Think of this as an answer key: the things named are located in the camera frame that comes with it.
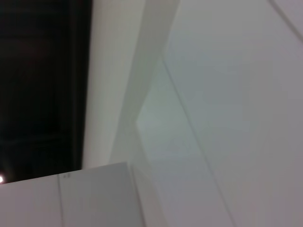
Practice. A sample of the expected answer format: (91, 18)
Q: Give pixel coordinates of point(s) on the dark window opening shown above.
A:
(40, 89)

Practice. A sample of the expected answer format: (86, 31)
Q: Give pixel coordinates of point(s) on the white cabinet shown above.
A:
(82, 201)

